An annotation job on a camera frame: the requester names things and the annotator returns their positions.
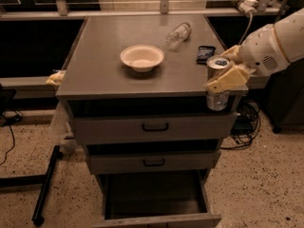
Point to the dark blue snack packet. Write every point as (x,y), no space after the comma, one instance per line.
(204,53)

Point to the white power strip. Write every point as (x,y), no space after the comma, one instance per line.
(245,6)

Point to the grey drawer cabinet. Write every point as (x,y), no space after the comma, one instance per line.
(136,99)

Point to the black stand leg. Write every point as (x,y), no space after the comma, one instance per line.
(43,180)

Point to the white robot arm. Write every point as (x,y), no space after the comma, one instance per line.
(290,34)

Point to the silver redbull can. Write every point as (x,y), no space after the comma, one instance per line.
(217,97)

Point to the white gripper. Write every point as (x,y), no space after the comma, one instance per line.
(261,51)

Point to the clear plastic bag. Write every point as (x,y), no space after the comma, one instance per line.
(60,130)

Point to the bottom grey drawer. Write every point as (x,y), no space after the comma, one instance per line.
(175,199)

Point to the top grey drawer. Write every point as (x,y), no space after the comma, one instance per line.
(162,128)

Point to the white paper bowl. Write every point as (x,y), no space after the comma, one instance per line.
(142,58)

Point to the grey metal shelf frame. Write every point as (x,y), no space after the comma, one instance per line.
(133,3)

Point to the yellow cloth rag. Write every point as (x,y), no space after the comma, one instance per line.
(55,79)

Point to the grey drawer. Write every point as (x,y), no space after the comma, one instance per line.
(175,199)
(151,162)
(162,128)

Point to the clear plastic bottle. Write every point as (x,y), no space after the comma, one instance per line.
(178,35)

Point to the middle grey drawer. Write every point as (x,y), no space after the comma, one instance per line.
(151,162)

